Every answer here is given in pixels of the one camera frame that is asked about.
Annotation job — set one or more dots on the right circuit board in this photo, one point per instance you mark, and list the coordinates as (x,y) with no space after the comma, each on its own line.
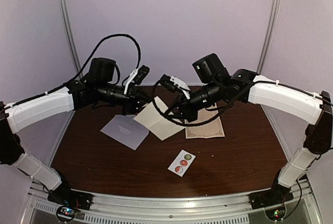
(275,213)

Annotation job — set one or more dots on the circuit board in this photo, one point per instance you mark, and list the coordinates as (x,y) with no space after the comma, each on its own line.
(66,213)
(275,213)

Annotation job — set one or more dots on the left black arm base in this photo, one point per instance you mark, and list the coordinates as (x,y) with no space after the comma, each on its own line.
(64,195)

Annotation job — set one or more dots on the green round sticker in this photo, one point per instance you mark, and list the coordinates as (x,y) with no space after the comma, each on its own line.
(187,157)

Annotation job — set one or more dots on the aluminium front rail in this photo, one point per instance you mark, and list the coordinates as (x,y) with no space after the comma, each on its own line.
(230,208)

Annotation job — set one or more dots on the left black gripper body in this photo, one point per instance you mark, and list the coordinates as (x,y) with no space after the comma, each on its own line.
(128,104)

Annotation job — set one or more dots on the white sticker sheet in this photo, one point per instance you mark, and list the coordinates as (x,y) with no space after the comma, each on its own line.
(176,162)

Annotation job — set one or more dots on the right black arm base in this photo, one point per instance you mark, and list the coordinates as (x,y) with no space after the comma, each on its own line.
(274,196)

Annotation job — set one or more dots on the cream letter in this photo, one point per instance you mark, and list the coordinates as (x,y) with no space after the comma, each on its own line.
(155,123)

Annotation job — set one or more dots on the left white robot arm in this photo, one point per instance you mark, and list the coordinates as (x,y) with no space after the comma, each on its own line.
(94,87)

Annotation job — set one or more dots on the left circuit board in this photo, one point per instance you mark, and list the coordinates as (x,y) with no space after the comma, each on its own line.
(66,213)

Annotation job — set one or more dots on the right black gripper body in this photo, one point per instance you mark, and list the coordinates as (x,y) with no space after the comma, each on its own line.
(192,113)

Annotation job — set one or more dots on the pale blue envelope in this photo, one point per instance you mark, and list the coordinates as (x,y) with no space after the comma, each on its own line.
(125,130)

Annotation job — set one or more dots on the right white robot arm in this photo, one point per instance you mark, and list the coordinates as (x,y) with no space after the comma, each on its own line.
(249,87)

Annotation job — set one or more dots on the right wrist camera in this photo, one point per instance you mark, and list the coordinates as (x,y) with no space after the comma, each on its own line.
(173,84)

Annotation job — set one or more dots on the red white round sticker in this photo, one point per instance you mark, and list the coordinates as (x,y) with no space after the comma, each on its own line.
(178,169)

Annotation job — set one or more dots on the orange round sticker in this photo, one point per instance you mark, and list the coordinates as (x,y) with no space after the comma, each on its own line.
(183,163)

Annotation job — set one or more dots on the bordered certificate paper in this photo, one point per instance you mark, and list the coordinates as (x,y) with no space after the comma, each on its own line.
(213,129)

